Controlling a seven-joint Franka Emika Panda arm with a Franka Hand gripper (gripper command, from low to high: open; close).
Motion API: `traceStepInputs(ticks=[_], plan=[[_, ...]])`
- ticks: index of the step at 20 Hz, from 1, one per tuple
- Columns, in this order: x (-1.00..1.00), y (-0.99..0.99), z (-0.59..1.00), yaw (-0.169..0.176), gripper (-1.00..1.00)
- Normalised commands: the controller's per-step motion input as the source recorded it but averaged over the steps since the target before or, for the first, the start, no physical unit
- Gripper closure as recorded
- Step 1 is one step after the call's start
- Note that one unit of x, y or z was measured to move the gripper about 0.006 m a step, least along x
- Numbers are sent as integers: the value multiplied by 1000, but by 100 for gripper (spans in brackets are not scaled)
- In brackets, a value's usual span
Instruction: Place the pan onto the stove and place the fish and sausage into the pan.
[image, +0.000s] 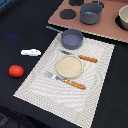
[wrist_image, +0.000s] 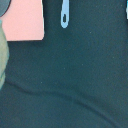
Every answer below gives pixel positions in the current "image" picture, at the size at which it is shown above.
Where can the grey frying pan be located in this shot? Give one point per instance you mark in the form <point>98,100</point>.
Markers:
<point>70,39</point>

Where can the red toy sausage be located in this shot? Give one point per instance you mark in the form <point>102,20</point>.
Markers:
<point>16,71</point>

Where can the black stove burner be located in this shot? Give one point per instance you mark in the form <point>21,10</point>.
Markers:
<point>67,14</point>

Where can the brown stove board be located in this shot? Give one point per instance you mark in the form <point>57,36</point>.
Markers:
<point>106,27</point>

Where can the round beige plate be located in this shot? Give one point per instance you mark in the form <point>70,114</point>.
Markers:
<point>69,66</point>

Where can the woven beige placemat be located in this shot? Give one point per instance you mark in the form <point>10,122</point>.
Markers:
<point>75,105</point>

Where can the grey pot with lid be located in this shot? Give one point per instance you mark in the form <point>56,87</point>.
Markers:
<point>90,13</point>

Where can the beige bowl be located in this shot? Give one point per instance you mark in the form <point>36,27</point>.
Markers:
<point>123,14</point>

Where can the wooden handled fork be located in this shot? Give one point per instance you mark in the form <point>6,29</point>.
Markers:
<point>67,81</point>

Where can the wooden handled knife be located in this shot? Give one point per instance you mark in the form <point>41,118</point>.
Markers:
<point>80,56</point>

